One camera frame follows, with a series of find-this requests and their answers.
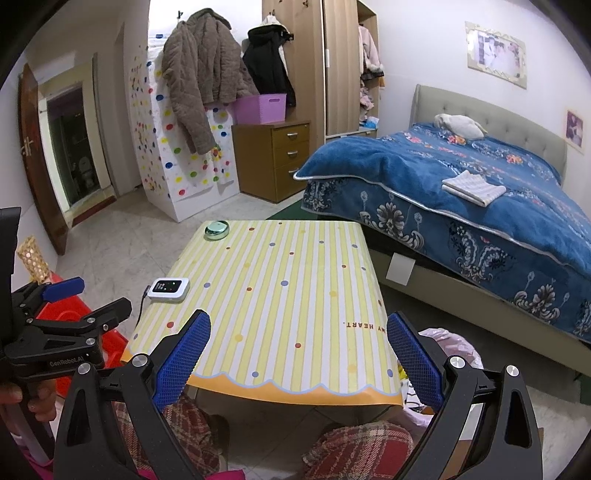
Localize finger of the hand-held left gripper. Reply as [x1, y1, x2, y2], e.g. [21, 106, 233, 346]
[11, 276, 85, 325]
[22, 296, 133, 345]

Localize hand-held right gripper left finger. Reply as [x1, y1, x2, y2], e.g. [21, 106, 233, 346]
[53, 309, 213, 480]

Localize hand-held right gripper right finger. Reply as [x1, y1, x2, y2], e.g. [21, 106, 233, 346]
[386, 310, 544, 480]

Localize trash bin with pink bag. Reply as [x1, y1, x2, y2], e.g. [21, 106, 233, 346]
[394, 328, 483, 416]

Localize person's left hand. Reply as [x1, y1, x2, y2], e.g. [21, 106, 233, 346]
[0, 379, 59, 424]

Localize red plastic stool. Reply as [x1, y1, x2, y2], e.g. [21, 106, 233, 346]
[34, 272, 131, 370]

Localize gold perforated holder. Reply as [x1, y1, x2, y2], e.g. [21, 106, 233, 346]
[17, 236, 51, 283]

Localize white power bank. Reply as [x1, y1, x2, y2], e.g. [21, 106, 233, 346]
[147, 276, 191, 304]

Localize white square card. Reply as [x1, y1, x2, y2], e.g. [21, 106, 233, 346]
[385, 255, 415, 285]

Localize person's plaid pants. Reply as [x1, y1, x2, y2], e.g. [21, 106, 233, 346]
[111, 394, 416, 480]

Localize brown wooden door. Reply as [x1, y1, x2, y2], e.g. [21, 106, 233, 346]
[17, 62, 70, 257]

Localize yellow striped tablecloth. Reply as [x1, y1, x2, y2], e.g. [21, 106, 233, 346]
[119, 219, 403, 409]

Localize white toilet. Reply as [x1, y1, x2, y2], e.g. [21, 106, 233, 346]
[78, 157, 99, 188]

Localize white dotted cabinet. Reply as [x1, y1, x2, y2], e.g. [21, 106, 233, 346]
[128, 44, 241, 223]

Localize green floor mat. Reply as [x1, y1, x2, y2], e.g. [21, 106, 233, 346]
[265, 194, 308, 222]

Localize folded white cloth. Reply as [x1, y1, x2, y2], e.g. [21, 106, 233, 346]
[441, 170, 507, 208]

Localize bed with blue blanket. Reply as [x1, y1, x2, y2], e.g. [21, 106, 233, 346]
[293, 121, 591, 344]

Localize wooden drawer cabinet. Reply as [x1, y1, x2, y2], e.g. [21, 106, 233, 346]
[232, 119, 312, 205]

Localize white pillow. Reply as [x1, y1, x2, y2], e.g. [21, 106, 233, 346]
[434, 113, 488, 140]

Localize purple plastic basket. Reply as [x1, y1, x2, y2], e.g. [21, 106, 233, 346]
[231, 93, 288, 125]

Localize brown quilted jacket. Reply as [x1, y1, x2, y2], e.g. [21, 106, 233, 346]
[161, 8, 259, 155]

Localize black jacket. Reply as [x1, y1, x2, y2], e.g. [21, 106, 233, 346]
[242, 14, 296, 109]

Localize wooden wardrobe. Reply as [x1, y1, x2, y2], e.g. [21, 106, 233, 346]
[262, 0, 385, 139]

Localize hanging pink clothes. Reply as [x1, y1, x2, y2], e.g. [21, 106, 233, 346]
[358, 24, 386, 123]

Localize black charging cable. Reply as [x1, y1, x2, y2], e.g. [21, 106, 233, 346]
[131, 285, 151, 337]

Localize small wall picture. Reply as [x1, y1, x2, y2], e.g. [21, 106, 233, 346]
[566, 109, 585, 149]

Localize wall poster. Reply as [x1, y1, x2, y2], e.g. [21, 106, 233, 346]
[464, 21, 528, 90]

